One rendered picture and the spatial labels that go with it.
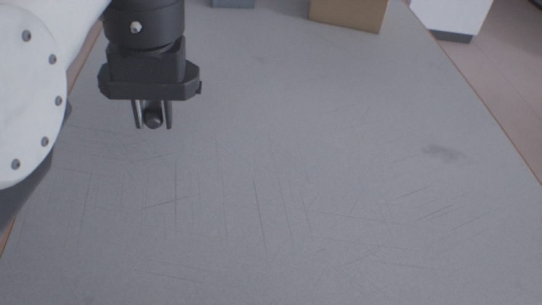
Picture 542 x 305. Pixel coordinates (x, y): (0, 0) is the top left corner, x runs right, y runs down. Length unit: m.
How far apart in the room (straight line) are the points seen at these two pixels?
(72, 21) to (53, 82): 0.07
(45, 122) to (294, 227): 0.36
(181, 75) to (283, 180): 0.20
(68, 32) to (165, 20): 0.16
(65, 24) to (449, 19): 3.24
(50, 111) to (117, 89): 0.27
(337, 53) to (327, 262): 0.50
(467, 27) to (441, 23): 0.25
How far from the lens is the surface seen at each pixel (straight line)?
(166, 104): 0.49
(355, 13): 0.95
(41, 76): 0.19
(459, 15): 3.41
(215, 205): 0.50
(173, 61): 0.44
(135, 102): 0.49
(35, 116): 0.19
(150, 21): 0.40
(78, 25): 0.27
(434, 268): 0.52
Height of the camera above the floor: 1.31
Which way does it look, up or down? 44 degrees down
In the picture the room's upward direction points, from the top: 9 degrees clockwise
